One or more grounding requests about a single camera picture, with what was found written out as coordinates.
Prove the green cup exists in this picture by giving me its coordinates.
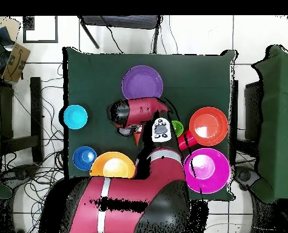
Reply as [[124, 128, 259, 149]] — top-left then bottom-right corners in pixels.
[[171, 120, 185, 137]]

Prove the red cup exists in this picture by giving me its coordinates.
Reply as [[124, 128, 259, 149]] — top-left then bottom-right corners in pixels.
[[177, 129, 198, 151]]

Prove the purple bowl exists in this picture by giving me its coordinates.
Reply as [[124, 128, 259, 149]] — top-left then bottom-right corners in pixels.
[[121, 65, 164, 100]]

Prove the large pink bowl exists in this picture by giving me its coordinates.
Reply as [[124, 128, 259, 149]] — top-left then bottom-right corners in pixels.
[[183, 147, 231, 194]]

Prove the large yellow bowl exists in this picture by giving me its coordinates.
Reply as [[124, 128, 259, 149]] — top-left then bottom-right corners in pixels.
[[89, 151, 136, 179]]

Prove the orange bowl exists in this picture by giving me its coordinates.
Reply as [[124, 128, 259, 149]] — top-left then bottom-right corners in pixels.
[[189, 106, 229, 147]]

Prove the small dark blue bowl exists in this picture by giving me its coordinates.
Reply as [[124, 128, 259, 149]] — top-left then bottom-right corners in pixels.
[[72, 146, 98, 171]]

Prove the dark green tablecloth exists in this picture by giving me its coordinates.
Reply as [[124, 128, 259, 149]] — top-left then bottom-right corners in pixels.
[[62, 46, 239, 202]]

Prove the small cyan ribbed bowl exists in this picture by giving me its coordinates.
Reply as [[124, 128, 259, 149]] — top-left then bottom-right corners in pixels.
[[63, 104, 89, 130]]

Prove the black H-shaped stand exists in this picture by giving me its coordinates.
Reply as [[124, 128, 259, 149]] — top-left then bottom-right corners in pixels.
[[0, 76, 44, 164], [230, 79, 261, 166]]

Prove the black folding chair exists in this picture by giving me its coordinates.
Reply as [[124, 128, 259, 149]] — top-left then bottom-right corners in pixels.
[[77, 15, 163, 55]]

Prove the cardboard box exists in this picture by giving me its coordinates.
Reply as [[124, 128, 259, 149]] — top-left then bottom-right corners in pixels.
[[2, 42, 31, 84]]

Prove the beige board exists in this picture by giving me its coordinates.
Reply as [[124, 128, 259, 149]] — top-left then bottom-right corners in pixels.
[[0, 16, 21, 42]]

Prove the tangle of black cables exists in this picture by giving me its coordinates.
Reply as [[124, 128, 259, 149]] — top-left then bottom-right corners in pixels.
[[0, 62, 69, 233]]

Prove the black square frame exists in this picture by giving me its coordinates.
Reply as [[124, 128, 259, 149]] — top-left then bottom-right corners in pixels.
[[22, 15, 59, 44]]

